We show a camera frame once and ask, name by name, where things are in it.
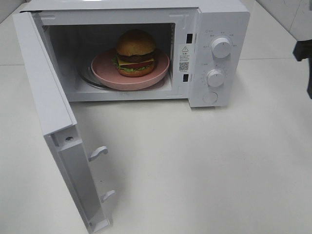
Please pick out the white microwave door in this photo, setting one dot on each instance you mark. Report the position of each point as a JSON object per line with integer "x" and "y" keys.
{"x": 58, "y": 123}

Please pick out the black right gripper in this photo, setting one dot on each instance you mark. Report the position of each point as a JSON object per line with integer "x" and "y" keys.
{"x": 303, "y": 50}

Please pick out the lower white microwave knob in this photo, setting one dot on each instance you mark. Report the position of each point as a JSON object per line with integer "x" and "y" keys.
{"x": 215, "y": 77}

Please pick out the upper white microwave knob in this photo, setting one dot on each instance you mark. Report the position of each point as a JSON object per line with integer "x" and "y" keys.
{"x": 221, "y": 46}

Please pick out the white microwave knob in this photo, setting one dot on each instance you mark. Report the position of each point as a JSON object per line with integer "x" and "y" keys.
{"x": 215, "y": 77}
{"x": 221, "y": 46}

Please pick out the pink round plate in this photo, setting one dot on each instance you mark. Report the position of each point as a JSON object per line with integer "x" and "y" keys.
{"x": 107, "y": 73}

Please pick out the glass microwave turntable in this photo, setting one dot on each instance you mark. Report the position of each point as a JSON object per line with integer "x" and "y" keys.
{"x": 88, "y": 76}

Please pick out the white microwave oven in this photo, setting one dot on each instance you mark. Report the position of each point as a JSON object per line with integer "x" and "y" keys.
{"x": 81, "y": 29}

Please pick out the round door release button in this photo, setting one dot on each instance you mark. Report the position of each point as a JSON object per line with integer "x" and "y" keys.
{"x": 210, "y": 97}

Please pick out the burger with sesame bun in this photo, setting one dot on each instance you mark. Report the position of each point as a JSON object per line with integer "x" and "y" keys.
{"x": 135, "y": 52}

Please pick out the warning label sticker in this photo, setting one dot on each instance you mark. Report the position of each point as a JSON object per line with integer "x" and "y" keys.
{"x": 184, "y": 58}

